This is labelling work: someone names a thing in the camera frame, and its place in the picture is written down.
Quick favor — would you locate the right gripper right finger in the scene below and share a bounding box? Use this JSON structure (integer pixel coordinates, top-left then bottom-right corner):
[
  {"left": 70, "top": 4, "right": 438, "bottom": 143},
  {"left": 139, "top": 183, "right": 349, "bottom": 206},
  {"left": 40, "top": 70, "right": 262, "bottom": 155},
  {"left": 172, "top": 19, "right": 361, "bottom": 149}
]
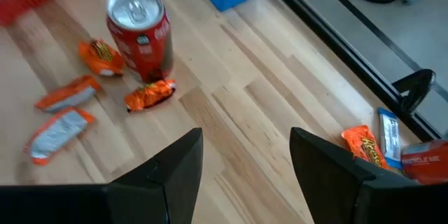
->
[{"left": 289, "top": 127, "right": 448, "bottom": 224}]

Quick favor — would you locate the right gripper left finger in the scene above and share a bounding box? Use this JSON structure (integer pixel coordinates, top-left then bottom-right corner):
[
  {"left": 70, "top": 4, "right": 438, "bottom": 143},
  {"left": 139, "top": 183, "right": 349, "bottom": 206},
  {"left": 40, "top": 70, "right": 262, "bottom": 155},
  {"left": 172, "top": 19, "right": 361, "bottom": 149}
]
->
[{"left": 0, "top": 127, "right": 204, "bottom": 224}]

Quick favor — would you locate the orange Reese's candy pack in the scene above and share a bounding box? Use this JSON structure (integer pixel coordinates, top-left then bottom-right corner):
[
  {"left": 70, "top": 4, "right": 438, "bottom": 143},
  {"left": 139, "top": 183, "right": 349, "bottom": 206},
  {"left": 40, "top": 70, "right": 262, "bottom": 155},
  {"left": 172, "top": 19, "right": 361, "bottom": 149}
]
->
[
  {"left": 77, "top": 38, "right": 125, "bottom": 78},
  {"left": 123, "top": 78, "right": 177, "bottom": 113},
  {"left": 23, "top": 106, "right": 97, "bottom": 167},
  {"left": 340, "top": 124, "right": 391, "bottom": 171},
  {"left": 34, "top": 74, "right": 103, "bottom": 114}
]

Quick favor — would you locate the blue white Almond Joy bar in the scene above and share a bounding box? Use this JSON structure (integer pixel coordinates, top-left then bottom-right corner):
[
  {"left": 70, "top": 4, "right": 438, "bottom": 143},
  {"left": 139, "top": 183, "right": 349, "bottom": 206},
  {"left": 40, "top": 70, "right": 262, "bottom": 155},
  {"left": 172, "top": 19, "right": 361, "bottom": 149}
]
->
[{"left": 377, "top": 107, "right": 404, "bottom": 170}]

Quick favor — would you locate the red Coca-Cola can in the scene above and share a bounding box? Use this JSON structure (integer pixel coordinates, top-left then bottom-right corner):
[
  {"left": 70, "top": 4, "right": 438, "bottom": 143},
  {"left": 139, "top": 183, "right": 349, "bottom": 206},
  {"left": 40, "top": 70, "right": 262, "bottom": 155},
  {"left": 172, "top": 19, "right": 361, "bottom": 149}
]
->
[
  {"left": 400, "top": 139, "right": 448, "bottom": 186},
  {"left": 105, "top": 0, "right": 175, "bottom": 84}
]

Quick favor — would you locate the black frame clamp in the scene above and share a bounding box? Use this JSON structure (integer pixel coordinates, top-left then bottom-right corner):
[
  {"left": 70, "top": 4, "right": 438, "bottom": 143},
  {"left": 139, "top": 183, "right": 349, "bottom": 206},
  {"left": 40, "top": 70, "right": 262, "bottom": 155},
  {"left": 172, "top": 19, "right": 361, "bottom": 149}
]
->
[{"left": 391, "top": 69, "right": 438, "bottom": 113}]

